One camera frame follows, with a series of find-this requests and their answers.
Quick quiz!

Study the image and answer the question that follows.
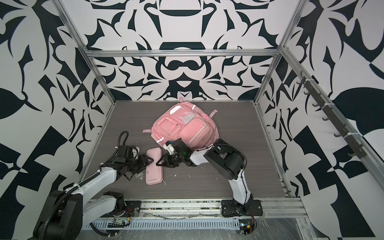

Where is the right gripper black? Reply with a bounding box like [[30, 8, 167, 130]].
[[155, 153, 186, 169]]

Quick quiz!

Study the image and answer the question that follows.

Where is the pink pencil case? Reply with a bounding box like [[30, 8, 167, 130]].
[[146, 148, 163, 186]]

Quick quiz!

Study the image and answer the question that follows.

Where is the pink student backpack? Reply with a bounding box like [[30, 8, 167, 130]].
[[143, 98, 219, 150]]

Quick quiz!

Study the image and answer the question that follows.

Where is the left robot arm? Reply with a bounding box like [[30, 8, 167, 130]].
[[33, 145, 154, 240]]

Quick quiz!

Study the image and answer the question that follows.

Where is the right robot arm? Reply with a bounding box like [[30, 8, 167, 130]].
[[156, 139, 253, 212]]

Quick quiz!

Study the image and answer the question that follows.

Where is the left electronics board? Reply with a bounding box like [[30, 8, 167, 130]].
[[108, 219, 131, 228]]

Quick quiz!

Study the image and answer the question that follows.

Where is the electronics board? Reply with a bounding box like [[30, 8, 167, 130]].
[[108, 219, 131, 228], [239, 219, 257, 235]]

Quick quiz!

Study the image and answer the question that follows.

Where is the right electronics board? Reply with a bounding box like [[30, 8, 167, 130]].
[[239, 219, 257, 235]]

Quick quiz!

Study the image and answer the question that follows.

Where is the aluminium front rail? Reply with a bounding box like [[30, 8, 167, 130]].
[[53, 197, 308, 220]]

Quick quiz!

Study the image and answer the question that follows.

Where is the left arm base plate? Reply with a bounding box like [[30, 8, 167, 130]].
[[110, 201, 142, 218]]

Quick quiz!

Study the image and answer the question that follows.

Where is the white slotted cable duct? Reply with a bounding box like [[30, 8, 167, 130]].
[[93, 219, 240, 231]]

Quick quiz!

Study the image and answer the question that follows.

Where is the black corrugated cable left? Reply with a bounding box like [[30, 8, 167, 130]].
[[89, 221, 121, 238]]

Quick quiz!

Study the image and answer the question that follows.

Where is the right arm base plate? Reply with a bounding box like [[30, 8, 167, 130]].
[[221, 199, 264, 218]]

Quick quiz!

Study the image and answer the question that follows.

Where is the black coat hook rail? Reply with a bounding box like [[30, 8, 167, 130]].
[[297, 75, 367, 159]]

